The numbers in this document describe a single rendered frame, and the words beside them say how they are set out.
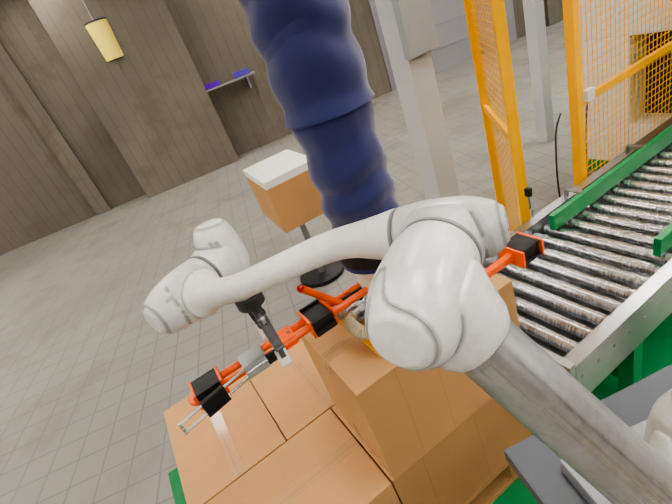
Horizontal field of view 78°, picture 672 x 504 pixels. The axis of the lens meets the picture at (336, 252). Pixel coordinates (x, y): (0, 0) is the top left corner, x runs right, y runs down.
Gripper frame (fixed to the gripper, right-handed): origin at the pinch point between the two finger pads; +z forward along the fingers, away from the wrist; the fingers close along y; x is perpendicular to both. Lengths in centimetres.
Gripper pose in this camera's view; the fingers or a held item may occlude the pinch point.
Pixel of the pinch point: (276, 349)
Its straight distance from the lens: 120.6
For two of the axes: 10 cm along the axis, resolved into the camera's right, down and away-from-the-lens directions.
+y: -4.7, -2.9, 8.3
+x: -8.2, 4.9, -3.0
